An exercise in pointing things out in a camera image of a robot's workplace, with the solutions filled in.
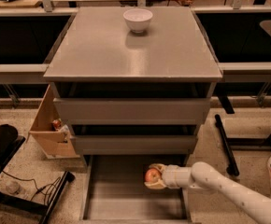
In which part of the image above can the black cart frame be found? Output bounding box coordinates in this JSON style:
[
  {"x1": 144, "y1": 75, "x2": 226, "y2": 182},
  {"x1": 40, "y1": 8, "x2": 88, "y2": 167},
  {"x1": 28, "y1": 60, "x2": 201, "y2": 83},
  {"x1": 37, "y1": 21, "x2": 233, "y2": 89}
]
[{"x1": 0, "y1": 123, "x2": 77, "y2": 224}]

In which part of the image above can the grey middle drawer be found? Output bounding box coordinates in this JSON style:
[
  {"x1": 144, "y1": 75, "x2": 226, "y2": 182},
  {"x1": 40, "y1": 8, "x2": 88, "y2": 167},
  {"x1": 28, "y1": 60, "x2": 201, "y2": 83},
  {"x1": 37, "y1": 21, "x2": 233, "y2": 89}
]
[{"x1": 71, "y1": 135, "x2": 197, "y2": 155}]

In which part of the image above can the black cable on floor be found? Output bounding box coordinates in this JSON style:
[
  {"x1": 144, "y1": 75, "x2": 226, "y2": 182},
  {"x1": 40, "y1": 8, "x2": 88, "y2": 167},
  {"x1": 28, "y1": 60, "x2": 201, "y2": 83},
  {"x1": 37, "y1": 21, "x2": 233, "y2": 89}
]
[{"x1": 1, "y1": 170, "x2": 63, "y2": 205}]

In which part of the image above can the black table leg base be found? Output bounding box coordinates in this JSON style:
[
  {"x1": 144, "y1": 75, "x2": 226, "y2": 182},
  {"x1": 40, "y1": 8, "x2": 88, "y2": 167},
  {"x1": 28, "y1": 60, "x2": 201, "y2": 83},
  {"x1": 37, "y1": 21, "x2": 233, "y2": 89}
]
[{"x1": 215, "y1": 114, "x2": 271, "y2": 176}]

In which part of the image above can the grey drawer cabinet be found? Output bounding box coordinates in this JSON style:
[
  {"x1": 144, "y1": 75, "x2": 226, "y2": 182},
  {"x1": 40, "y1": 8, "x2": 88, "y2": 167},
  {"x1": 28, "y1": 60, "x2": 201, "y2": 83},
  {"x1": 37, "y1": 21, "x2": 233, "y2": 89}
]
[{"x1": 43, "y1": 6, "x2": 223, "y2": 168}]

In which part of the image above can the wooden box on floor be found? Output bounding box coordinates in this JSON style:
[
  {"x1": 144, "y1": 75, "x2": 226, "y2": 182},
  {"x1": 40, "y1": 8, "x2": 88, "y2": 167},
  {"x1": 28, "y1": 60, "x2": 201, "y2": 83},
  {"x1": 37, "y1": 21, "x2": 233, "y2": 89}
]
[{"x1": 29, "y1": 87, "x2": 78, "y2": 159}]

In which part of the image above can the red snack packet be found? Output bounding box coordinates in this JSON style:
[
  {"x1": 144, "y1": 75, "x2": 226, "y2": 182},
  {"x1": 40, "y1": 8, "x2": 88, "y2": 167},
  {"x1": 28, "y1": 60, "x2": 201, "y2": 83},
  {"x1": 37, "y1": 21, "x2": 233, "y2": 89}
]
[{"x1": 51, "y1": 119, "x2": 63, "y2": 131}]

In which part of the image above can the left metal railing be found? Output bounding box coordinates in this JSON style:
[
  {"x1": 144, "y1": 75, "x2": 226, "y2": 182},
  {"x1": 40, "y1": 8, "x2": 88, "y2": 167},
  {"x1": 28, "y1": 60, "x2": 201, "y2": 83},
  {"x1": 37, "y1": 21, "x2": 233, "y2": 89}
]
[{"x1": 0, "y1": 8, "x2": 78, "y2": 84}]

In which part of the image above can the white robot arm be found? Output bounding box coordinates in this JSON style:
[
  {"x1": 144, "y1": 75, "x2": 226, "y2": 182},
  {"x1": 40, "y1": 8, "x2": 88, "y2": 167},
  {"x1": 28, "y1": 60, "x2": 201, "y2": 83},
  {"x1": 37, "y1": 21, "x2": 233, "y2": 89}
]
[{"x1": 144, "y1": 161, "x2": 271, "y2": 224}]

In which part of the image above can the white ceramic bowl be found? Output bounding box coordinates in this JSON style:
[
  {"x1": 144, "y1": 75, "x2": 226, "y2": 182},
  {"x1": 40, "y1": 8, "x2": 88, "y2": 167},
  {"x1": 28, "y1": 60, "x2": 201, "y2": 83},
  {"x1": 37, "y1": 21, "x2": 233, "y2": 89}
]
[{"x1": 123, "y1": 8, "x2": 153, "y2": 33}]

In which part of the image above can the grey top drawer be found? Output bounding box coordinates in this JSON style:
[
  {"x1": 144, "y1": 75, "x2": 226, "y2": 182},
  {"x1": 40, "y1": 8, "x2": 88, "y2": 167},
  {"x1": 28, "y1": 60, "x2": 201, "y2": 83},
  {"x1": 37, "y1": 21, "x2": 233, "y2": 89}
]
[{"x1": 53, "y1": 98, "x2": 210, "y2": 125}]

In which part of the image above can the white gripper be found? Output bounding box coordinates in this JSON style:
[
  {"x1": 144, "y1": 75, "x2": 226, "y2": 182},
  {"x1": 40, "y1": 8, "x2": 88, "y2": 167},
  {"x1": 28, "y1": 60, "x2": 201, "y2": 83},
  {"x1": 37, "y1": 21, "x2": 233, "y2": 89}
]
[{"x1": 144, "y1": 163, "x2": 180, "y2": 189}]

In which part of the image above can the red apple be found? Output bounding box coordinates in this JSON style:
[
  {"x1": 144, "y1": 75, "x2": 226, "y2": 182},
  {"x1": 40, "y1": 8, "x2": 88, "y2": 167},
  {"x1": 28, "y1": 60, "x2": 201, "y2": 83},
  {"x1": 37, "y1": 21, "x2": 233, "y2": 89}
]
[{"x1": 145, "y1": 168, "x2": 161, "y2": 183}]

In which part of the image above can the grey open bottom drawer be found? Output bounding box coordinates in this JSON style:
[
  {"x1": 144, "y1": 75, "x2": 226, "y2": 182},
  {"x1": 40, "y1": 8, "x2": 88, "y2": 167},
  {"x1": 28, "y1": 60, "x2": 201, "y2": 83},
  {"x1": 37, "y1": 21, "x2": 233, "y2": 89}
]
[{"x1": 82, "y1": 155, "x2": 192, "y2": 224}]

